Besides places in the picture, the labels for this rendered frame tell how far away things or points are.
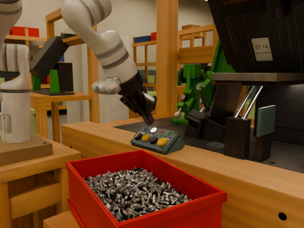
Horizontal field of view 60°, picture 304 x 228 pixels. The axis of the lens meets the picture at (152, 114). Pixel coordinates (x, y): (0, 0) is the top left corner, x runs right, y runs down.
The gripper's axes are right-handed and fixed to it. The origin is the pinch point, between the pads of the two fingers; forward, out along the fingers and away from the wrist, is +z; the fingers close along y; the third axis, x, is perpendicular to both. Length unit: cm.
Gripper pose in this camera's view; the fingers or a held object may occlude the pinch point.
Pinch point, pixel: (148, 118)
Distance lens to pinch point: 71.7
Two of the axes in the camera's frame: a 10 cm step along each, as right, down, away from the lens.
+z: 4.1, 7.5, 5.2
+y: -7.0, -1.1, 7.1
